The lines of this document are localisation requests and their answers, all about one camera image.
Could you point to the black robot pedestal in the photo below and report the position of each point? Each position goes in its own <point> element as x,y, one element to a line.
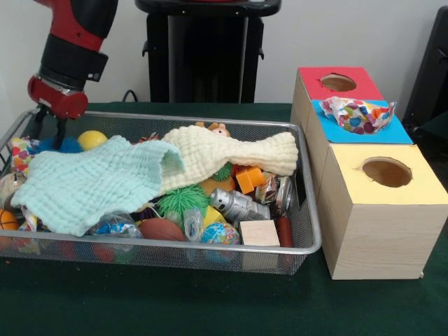
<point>203,63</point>

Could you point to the black chair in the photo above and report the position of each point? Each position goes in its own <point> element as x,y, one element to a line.
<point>434,70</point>

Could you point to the mint green waffle cloth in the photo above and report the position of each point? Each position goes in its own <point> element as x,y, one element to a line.
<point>87,182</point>

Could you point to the polka dot cloth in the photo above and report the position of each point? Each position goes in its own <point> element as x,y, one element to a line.
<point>21,154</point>
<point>357,117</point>

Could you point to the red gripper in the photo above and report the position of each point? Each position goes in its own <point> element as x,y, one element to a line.
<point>59,101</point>

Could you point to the green spiky ball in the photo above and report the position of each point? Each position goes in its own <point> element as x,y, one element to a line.
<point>182,203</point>

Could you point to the cream waffle cloth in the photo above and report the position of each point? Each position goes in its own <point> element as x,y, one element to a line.
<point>217,150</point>

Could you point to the brown toy football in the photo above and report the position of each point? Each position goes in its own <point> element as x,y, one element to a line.
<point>161,229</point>

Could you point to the yellow ball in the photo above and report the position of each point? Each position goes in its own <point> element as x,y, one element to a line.
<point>91,139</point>

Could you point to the silver mesh bin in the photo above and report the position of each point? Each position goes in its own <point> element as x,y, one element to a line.
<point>157,259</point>

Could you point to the plain wooden cube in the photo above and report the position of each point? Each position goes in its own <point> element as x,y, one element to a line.
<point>259,234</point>

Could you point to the wooden box with three holes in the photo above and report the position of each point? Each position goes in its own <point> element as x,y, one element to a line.
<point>378,238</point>

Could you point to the globe print ball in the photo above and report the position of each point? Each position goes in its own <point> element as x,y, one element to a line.
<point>220,234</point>

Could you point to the dark green tablecloth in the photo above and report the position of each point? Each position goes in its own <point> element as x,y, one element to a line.
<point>210,308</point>

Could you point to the silver toy robot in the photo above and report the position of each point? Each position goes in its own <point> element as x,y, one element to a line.
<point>238,206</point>

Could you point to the blue spiky ball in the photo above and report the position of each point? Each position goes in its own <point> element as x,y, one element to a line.
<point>71,145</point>

